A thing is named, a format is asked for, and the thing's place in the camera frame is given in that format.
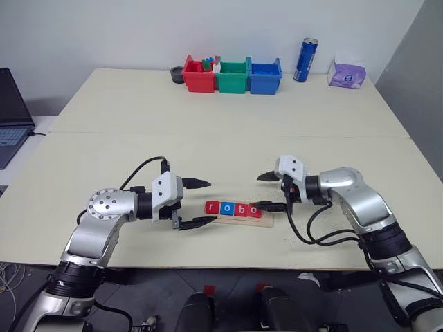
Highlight dark laptop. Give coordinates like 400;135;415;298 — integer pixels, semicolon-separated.
0;67;37;171

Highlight dark rounded shape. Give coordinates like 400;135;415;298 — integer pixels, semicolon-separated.
174;292;215;332
257;286;309;332

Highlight white floor cables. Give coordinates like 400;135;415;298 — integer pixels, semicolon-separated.
0;262;27;307

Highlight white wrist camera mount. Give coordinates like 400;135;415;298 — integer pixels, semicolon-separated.
151;172;185;224
274;155;309;203

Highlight purple tissue pack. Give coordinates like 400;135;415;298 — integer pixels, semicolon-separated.
327;58;367;89

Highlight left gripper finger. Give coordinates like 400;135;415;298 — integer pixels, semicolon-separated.
178;216;215;232
182;177;213;190

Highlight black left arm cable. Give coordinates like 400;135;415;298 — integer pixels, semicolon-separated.
119;156;171;193

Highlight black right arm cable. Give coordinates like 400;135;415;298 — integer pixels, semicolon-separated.
284;199;363;247

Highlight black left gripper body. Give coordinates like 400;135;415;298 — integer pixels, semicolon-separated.
159;176;186;232

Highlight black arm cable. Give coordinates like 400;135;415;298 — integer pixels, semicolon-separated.
284;199;363;247
119;156;171;193

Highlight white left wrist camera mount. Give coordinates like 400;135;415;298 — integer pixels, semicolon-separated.
151;172;185;224

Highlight red plastic bin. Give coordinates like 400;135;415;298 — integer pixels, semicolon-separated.
181;55;217;95

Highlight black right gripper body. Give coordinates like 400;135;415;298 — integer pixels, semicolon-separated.
280;174;301;210

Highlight green plastic bin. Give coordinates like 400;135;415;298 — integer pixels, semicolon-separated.
215;56;251;95

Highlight blue plastic bin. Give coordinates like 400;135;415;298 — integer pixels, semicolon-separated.
248;57;283;95

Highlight white paper scrap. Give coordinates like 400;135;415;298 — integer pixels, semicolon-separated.
297;272;321;288

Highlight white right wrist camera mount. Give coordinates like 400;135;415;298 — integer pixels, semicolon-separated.
274;155;309;203

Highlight blue drink can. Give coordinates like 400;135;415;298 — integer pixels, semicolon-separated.
293;37;320;84

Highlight wooden letter tray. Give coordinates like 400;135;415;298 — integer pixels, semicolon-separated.
204;207;275;229

